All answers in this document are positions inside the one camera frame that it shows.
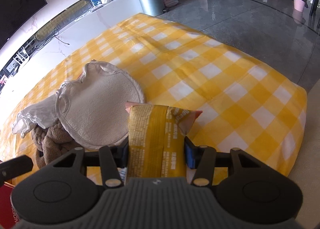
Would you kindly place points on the yellow checkered tablecloth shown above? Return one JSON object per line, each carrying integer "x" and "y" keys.
{"x": 244, "y": 102}

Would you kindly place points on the white tv console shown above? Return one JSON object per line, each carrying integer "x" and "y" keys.
{"x": 71, "y": 38}

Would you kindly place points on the black wall television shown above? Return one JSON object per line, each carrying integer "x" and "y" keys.
{"x": 14, "y": 13}

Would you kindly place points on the red box lid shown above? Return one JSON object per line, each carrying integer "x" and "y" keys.
{"x": 8, "y": 215}

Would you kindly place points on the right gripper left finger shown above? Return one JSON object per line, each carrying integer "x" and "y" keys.
{"x": 113, "y": 163}

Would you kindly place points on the white crumpled cloth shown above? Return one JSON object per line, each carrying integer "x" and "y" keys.
{"x": 41, "y": 114}

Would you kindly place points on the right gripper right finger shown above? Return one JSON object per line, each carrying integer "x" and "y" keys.
{"x": 200, "y": 162}

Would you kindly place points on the white wifi router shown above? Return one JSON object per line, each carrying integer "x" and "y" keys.
{"x": 21, "y": 57}

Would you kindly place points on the yellow snack packet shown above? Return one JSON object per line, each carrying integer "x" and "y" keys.
{"x": 156, "y": 140}

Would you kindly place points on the brown plush toy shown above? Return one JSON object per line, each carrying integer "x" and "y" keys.
{"x": 51, "y": 143}

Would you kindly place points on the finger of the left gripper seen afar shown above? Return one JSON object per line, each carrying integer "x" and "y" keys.
{"x": 14, "y": 168}

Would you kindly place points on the pink small bucket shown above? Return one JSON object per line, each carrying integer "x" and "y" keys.
{"x": 299, "y": 5}

